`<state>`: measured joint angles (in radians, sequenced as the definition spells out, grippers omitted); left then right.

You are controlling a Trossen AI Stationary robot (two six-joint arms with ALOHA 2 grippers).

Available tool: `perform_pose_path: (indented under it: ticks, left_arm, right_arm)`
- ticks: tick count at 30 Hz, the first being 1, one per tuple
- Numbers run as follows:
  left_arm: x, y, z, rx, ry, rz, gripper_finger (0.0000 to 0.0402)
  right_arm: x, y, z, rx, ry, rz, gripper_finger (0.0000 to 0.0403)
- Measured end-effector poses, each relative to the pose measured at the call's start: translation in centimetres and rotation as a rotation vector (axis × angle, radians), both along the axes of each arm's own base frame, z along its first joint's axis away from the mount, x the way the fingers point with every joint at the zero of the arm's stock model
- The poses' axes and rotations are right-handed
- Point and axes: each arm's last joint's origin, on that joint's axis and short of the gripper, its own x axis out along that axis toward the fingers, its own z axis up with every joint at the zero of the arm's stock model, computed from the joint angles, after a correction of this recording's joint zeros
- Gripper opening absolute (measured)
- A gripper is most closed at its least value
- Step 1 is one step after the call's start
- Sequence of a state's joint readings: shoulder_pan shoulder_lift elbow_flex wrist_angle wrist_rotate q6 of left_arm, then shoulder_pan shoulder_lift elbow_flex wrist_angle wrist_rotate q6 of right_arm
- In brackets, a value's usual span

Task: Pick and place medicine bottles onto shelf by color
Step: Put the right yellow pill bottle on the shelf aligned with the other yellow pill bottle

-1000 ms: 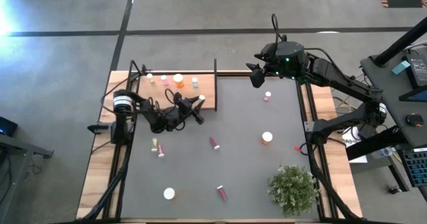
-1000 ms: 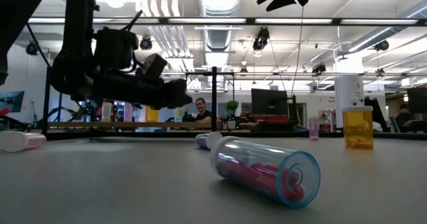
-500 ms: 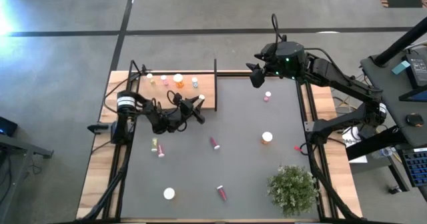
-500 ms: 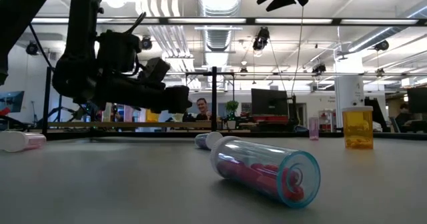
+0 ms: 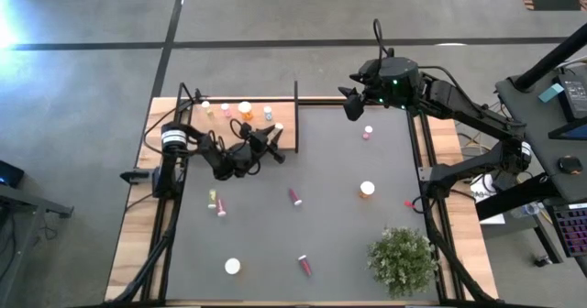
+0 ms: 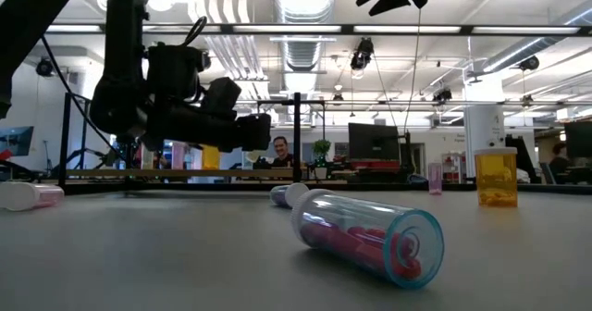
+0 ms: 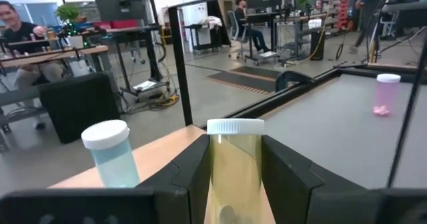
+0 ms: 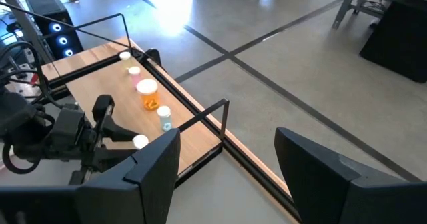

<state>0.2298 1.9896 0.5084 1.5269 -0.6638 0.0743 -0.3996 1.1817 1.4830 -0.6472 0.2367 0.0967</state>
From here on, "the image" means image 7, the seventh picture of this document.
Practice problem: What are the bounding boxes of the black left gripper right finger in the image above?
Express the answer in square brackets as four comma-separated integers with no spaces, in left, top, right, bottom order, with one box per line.
[261,135,380,224]

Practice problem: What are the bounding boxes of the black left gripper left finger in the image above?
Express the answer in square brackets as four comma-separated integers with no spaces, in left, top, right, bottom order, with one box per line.
[135,134,212,224]

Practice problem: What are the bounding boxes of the green pill bottle white cap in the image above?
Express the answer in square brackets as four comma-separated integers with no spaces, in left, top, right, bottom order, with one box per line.
[206,118,266,224]

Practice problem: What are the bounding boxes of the light blue pill bottle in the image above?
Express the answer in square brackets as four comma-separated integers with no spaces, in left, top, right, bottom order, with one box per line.
[81,119,141,189]

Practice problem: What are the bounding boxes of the wooden shelf board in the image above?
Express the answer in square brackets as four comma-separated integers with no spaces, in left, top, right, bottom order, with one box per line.
[49,123,278,224]

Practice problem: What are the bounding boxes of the black table clamp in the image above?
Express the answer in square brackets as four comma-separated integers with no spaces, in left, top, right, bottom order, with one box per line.
[275,69,316,93]

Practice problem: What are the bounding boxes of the black floor mat orange stripes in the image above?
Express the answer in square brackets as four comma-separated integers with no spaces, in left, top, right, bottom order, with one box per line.
[205,65,285,95]

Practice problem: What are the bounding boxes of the black cabinet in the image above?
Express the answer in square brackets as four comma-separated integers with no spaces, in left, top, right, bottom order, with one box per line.
[38,72,121,145]

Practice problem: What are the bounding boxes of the pink pill bottle white cap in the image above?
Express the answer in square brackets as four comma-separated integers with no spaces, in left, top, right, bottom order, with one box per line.
[372,73,402,117]

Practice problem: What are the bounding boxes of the white cloth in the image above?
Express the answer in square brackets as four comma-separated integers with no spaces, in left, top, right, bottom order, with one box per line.
[198,15,224,30]

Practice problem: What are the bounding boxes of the grey office chair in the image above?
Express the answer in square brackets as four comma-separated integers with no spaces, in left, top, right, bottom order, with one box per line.
[227,10,250,60]

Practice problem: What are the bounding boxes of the red storage bins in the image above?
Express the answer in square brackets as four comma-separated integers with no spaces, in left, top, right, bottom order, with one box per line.
[92,19,138,30]

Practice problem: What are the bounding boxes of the wooden desk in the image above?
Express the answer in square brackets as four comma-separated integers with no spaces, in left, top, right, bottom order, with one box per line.
[0,45,109,70]

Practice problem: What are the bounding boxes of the person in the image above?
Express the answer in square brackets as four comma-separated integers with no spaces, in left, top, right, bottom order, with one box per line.
[348,0,393,53]
[0,0,69,95]
[233,0,273,53]

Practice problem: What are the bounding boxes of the red storage rack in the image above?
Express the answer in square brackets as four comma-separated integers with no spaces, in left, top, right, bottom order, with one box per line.
[333,0,355,31]

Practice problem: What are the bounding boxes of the large black monitor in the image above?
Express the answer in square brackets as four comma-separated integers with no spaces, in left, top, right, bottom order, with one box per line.
[90,0,151,23]

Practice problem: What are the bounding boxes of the small potted plant white pot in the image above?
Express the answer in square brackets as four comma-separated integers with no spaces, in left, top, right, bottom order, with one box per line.
[55,3,86,50]

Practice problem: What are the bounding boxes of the yellow floor cable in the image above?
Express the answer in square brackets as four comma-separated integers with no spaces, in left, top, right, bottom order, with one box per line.
[125,93,181,115]

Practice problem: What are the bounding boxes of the black metal shelf frame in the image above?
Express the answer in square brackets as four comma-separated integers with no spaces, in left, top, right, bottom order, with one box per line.
[167,0,427,189]

